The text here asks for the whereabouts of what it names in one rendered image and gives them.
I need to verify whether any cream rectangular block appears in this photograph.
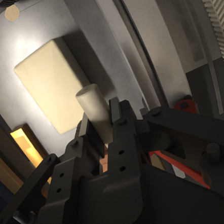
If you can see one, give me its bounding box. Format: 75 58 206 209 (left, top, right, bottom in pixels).
14 39 92 135

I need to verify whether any red flip stop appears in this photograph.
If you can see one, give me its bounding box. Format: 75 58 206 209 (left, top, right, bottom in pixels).
173 95 199 115

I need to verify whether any dark table track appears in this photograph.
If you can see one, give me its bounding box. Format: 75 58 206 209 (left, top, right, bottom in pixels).
111 0 169 108

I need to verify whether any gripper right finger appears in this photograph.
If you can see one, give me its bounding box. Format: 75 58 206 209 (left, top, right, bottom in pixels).
103 97 224 209

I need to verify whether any cream toothed featherboard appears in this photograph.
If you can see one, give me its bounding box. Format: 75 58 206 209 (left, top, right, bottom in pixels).
201 0 224 59

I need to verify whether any red flat bar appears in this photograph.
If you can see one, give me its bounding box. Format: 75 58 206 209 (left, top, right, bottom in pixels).
148 150 211 190

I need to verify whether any light grey fence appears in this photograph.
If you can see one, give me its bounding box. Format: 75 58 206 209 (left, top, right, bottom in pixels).
122 0 187 107

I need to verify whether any black ribbed knob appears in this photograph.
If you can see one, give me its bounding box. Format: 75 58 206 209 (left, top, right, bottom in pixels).
0 0 19 8

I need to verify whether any cream cylindrical handle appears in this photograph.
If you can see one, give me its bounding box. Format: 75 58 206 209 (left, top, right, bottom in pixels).
75 83 115 144

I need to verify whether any amber rectangular block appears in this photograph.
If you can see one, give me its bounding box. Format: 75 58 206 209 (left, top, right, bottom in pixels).
10 124 52 184

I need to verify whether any grey router table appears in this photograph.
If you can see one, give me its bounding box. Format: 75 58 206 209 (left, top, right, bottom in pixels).
0 0 224 169

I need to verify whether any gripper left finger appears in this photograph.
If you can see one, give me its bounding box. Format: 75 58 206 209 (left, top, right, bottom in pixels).
0 111 106 224

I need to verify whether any tan round disc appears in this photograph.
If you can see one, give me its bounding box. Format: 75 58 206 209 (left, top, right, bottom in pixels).
4 4 20 23

